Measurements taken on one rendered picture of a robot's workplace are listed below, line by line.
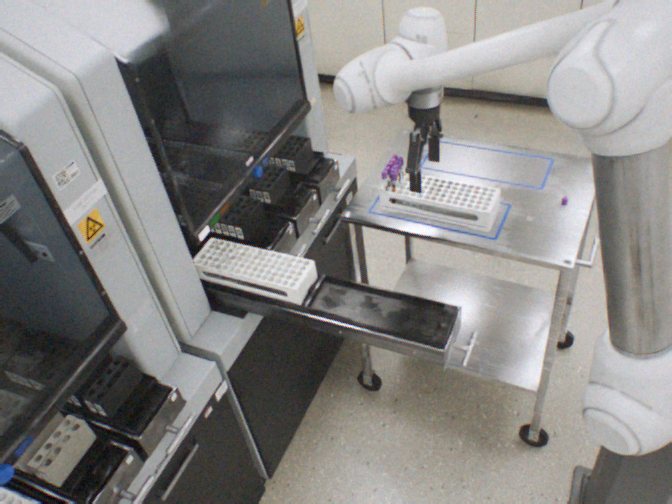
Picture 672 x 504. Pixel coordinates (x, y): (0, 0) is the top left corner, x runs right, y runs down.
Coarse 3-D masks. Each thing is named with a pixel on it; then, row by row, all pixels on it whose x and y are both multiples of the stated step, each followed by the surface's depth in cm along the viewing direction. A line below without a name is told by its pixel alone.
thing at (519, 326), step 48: (480, 144) 181; (528, 192) 162; (576, 192) 160; (432, 240) 155; (480, 240) 151; (528, 240) 149; (576, 240) 147; (432, 288) 214; (480, 288) 212; (528, 288) 209; (480, 336) 197; (528, 336) 194; (528, 384) 182; (528, 432) 193
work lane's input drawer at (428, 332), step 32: (224, 288) 150; (320, 288) 147; (352, 288) 146; (384, 288) 143; (288, 320) 146; (320, 320) 140; (352, 320) 137; (384, 320) 138; (416, 320) 137; (448, 320) 134; (416, 352) 134; (448, 352) 134
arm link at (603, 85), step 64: (640, 0) 79; (576, 64) 76; (640, 64) 74; (576, 128) 80; (640, 128) 79; (640, 192) 86; (640, 256) 91; (640, 320) 98; (640, 384) 101; (640, 448) 103
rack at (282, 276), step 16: (224, 240) 155; (208, 256) 151; (224, 256) 151; (240, 256) 151; (256, 256) 150; (272, 256) 150; (288, 256) 148; (208, 272) 153; (224, 272) 147; (240, 272) 146; (256, 272) 145; (272, 272) 145; (288, 272) 144; (304, 272) 143; (256, 288) 149; (272, 288) 149; (288, 288) 140; (304, 288) 143
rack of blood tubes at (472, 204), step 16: (384, 192) 159; (400, 192) 160; (432, 192) 157; (448, 192) 156; (464, 192) 155; (480, 192) 155; (496, 192) 154; (384, 208) 163; (400, 208) 160; (416, 208) 159; (432, 208) 161; (448, 208) 153; (464, 208) 151; (480, 208) 150; (496, 208) 155; (464, 224) 154; (480, 224) 152
